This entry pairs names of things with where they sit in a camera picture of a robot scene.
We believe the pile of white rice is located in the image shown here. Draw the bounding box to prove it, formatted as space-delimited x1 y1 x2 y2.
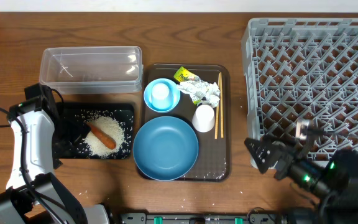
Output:
83 116 127 159

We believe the orange carrot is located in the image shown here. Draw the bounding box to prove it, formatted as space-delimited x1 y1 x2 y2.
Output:
86 123 116 150

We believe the blue plate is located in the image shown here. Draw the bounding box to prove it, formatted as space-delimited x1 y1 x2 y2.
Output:
133 116 199 181

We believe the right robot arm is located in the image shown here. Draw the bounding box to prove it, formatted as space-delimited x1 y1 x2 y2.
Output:
244 136 358 223

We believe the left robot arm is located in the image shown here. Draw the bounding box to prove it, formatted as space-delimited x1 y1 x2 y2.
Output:
0 83 110 223

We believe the grey dishwasher rack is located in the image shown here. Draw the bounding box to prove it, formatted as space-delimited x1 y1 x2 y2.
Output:
241 18 358 166

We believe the black rectangular tray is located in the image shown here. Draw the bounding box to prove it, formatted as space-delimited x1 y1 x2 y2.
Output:
61 102 135 159

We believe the left wooden chopstick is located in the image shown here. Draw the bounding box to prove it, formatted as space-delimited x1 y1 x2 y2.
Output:
214 72 221 139

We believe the wooden chopstick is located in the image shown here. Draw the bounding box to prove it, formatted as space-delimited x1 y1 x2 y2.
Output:
219 72 224 139
214 72 221 139

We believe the right wooden chopstick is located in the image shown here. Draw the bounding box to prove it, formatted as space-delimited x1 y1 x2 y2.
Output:
219 72 224 139

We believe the clear plastic bin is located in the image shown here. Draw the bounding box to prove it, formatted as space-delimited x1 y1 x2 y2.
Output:
39 46 143 95

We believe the white paper cup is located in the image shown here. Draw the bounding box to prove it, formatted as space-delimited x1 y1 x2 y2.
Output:
192 105 215 133

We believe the brown serving tray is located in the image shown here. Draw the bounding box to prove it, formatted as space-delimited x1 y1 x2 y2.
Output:
143 63 231 182

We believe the light blue small bowl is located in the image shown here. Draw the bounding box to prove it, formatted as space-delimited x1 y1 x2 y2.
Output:
144 78 181 113

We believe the crumpled foil wrapper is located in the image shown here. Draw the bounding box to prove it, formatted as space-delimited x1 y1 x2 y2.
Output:
177 80 221 108

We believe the light blue cup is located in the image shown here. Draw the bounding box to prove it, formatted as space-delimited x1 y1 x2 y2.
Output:
151 83 172 111

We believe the yellow snack packet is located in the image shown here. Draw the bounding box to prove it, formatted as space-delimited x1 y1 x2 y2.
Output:
173 67 200 82

